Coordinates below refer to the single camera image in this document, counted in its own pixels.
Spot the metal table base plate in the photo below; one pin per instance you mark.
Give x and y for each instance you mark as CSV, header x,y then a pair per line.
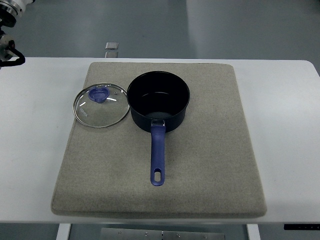
x,y
143,234

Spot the metal floor plate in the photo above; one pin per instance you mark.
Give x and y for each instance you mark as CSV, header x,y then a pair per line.
x,y
111,54
112,45

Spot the right white table leg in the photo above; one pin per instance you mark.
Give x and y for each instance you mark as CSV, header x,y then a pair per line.
x,y
253,232

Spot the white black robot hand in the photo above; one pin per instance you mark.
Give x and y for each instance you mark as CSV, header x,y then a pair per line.
x,y
23,3

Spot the white table leg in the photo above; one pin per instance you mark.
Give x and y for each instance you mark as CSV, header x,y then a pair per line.
x,y
63,232
253,232

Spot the black table control panel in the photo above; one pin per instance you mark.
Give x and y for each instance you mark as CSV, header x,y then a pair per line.
x,y
301,227

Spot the upper metal floor plate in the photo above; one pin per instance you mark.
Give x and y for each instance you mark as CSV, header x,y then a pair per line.
x,y
112,45

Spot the left white table leg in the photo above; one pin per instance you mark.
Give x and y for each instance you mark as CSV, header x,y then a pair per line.
x,y
63,232

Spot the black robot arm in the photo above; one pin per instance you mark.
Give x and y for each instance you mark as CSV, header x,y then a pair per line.
x,y
10,10

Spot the glass lid with blue knob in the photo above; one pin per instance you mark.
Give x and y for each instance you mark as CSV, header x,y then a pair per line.
x,y
101,105

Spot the lower metal floor plate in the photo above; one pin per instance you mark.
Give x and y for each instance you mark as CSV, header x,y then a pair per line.
x,y
111,54

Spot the dark pot with blue handle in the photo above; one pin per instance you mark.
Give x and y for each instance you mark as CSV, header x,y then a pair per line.
x,y
158,101

